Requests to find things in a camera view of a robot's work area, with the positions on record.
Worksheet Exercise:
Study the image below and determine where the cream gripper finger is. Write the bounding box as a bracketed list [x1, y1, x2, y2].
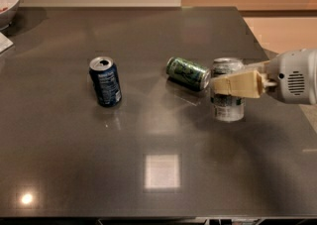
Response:
[243, 60, 269, 71]
[210, 69, 277, 98]

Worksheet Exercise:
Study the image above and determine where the silver 7up can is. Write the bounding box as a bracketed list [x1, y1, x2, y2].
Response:
[210, 57, 245, 122]

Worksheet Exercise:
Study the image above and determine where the green soda can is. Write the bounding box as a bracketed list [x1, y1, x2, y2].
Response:
[165, 57, 211, 91]

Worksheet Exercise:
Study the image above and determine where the blue Pepsi can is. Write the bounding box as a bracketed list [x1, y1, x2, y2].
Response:
[89, 56, 122, 107]

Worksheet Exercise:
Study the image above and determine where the white paper sheet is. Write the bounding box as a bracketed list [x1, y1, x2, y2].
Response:
[0, 33, 14, 54]

